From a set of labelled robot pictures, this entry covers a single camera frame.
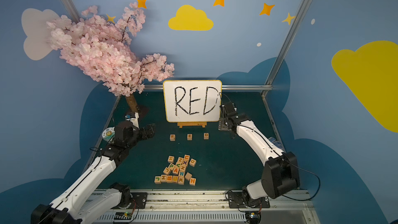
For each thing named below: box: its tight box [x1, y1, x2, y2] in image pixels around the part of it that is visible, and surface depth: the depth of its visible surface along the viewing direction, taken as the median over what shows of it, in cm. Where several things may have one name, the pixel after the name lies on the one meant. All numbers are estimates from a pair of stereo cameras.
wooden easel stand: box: [177, 121, 207, 129], surface depth 100 cm
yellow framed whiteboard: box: [162, 79, 223, 123], surface depth 95 cm
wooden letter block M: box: [177, 176, 185, 186], surface depth 80 cm
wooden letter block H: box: [189, 177, 197, 187], surface depth 80 cm
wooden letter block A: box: [172, 166, 180, 176], surface depth 83 cm
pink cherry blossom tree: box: [46, 2, 175, 114], surface depth 72 cm
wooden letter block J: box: [153, 176, 162, 185], surface depth 80 cm
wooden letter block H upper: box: [167, 155, 175, 164], surface depth 87 cm
